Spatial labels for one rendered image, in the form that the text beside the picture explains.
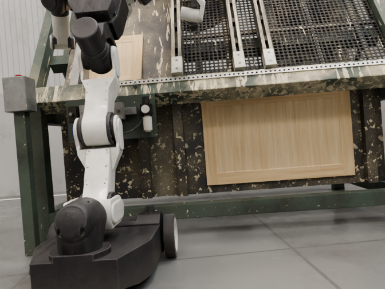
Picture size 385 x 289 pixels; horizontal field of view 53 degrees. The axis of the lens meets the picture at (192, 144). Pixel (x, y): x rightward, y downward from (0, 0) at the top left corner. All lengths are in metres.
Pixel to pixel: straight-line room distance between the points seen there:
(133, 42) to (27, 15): 3.18
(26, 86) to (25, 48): 3.30
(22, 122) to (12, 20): 3.51
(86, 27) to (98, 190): 0.67
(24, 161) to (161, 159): 0.79
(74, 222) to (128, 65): 1.26
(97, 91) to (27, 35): 3.77
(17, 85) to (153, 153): 0.86
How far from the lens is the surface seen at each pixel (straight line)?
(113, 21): 1.87
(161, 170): 2.40
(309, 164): 2.44
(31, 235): 2.21
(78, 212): 1.34
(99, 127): 1.65
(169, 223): 1.77
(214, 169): 2.36
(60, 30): 2.20
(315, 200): 2.24
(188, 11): 2.09
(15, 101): 2.16
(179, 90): 2.14
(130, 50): 2.46
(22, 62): 5.43
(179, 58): 2.27
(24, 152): 2.17
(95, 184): 1.63
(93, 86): 1.78
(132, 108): 2.11
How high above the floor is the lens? 0.54
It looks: 1 degrees down
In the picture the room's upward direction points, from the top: 4 degrees counter-clockwise
